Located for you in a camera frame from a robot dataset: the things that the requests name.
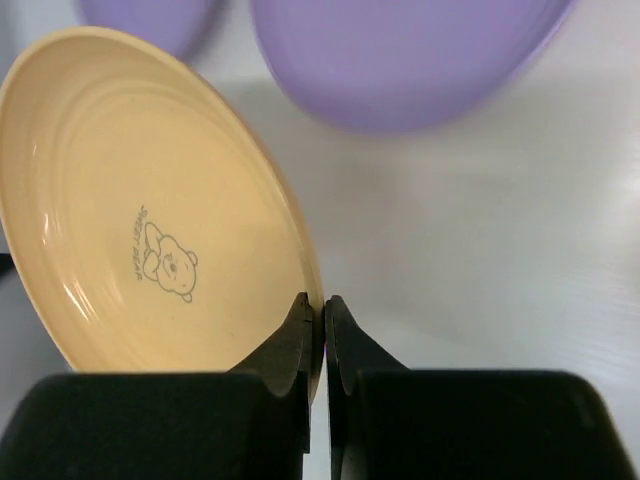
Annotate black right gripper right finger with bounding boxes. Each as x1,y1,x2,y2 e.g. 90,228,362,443
324,296,636,479

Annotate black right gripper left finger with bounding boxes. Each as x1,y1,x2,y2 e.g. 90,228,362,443
1,294,314,479

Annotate orange plate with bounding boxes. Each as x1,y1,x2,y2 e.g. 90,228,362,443
1,27,324,373

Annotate purple plate right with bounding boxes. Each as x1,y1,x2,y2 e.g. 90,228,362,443
251,0,573,134

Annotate purple plate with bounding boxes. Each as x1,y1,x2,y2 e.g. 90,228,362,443
251,0,573,134
77,0,222,59

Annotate purple plate left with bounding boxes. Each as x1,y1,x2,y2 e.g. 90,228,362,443
77,0,222,59

